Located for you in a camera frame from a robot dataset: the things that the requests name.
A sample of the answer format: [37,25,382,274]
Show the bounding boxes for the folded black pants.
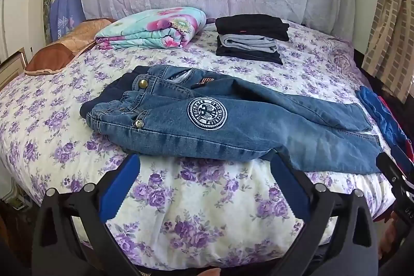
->
[215,15,290,41]

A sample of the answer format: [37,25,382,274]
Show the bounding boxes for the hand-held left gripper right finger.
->
[270,151,379,276]

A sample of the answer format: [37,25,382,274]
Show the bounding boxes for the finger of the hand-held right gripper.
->
[376,152,414,199]

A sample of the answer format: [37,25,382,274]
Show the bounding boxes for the person's right hand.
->
[379,213,402,261]

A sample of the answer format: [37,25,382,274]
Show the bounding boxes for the beige checked curtain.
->
[360,0,414,102]

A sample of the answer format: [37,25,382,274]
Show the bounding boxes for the purple floral bedspread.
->
[0,19,397,270]

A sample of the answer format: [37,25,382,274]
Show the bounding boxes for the folded dark navy pants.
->
[216,45,283,65]

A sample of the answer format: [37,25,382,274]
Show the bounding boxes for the brown pillow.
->
[24,18,115,75]

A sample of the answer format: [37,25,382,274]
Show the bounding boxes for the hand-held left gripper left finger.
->
[31,153,143,276]

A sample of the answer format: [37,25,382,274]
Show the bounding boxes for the blue denim pants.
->
[80,66,384,174]

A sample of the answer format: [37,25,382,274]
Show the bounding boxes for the wooden picture frame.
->
[0,48,28,91]

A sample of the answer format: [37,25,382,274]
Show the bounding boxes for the folded teal floral blanket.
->
[94,7,208,49]

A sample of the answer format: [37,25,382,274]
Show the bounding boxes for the bright blue cloth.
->
[355,86,410,147]

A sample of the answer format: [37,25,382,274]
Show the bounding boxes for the folded grey pants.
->
[220,34,279,53]

